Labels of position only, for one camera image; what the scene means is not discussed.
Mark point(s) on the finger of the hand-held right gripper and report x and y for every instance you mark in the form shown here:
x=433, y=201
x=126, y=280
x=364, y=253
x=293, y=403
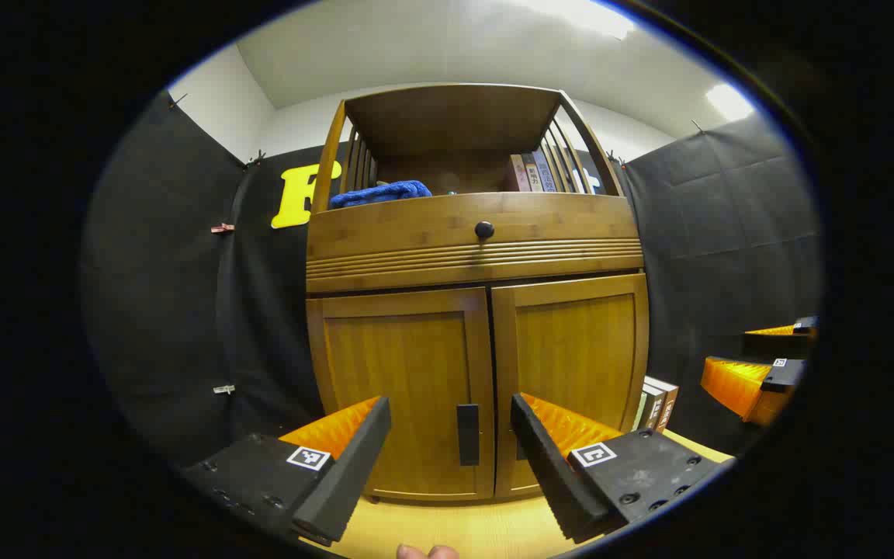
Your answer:
x=734, y=384
x=773, y=330

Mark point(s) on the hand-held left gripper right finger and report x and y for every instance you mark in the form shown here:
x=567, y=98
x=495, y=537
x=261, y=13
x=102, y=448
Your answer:
x=556, y=481

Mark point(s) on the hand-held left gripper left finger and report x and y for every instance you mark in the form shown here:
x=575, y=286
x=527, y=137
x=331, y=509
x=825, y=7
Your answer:
x=342, y=481

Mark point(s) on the wooden shoe cabinet door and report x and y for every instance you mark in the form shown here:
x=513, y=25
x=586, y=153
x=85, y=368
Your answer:
x=579, y=349
x=408, y=373

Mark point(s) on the wooden double-door shoe cabinet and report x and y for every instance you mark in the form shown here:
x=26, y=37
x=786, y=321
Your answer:
x=478, y=256

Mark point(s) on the wooden cabinet drawer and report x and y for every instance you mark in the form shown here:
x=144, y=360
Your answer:
x=416, y=241

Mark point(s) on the brown white standing book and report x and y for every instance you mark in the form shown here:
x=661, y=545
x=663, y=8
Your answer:
x=651, y=407

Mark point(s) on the white green standing book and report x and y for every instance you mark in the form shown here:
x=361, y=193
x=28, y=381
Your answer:
x=640, y=411

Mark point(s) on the black backdrop cloth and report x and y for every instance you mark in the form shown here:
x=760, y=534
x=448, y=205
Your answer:
x=726, y=233

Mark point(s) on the silver clip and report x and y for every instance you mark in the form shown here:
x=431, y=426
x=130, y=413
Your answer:
x=223, y=389

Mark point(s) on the ceiling light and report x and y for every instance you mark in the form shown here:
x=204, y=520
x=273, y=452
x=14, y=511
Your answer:
x=730, y=101

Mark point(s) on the round black drawer knob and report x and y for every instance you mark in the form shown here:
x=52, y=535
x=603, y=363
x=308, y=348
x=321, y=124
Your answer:
x=484, y=230

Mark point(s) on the blue spine shelf book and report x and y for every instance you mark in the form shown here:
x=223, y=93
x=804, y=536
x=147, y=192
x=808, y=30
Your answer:
x=546, y=171

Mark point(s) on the red clip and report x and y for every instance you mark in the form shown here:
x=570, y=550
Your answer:
x=223, y=228

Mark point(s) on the beige spine shelf book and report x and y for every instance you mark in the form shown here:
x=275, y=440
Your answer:
x=533, y=175

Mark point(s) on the blue towel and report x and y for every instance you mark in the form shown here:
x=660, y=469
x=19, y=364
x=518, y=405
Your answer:
x=381, y=192

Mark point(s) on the brown spine shelf book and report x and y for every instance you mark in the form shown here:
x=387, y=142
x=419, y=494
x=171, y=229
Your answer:
x=517, y=175

